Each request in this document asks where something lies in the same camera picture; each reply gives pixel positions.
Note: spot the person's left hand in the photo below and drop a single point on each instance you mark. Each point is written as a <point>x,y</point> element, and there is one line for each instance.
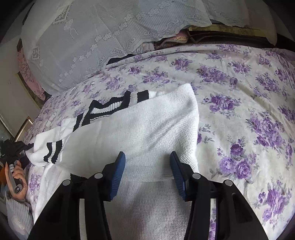
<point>16,181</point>

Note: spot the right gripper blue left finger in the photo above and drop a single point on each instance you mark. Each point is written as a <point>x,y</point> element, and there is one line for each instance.
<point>76,209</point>

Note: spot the grey knit left sleeve forearm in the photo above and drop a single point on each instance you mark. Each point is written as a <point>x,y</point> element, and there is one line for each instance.
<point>20,217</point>

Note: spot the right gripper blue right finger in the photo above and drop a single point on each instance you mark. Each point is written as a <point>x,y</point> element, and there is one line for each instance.
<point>235,219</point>

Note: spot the white knit v-neck sweater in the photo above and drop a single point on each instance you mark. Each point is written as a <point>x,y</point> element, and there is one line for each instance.
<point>147,127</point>

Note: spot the folded blankets under lace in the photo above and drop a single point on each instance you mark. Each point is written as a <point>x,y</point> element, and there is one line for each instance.
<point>214,34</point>

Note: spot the pink floral cloth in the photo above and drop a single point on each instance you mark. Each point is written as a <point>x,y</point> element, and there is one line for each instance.
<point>28,77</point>

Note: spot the white lace cover cloth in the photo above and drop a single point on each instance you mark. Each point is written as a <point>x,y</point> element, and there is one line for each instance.
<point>66,41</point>

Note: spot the purple floral bed sheet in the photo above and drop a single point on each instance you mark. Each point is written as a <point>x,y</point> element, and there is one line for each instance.
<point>246,115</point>

